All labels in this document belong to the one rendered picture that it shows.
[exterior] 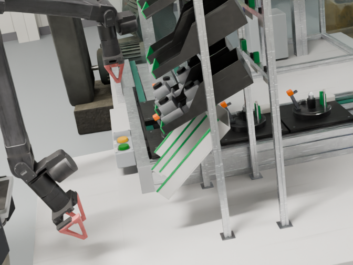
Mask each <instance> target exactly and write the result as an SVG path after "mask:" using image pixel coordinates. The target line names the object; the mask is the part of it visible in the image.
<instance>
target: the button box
mask: <svg viewBox="0 0 353 265"><path fill-rule="evenodd" d="M121 136H126V137H128V141H126V142H123V143H119V142H117V139H118V138H119V137H121ZM113 143H114V149H115V157H116V162H117V167H118V168H124V167H130V166H135V165H137V162H136V157H135V153H134V147H133V142H132V136H131V130H125V131H119V132H114V133H113ZM124 143H126V144H129V148H128V149H126V150H119V149H118V146H119V145H120V144H124Z"/></svg>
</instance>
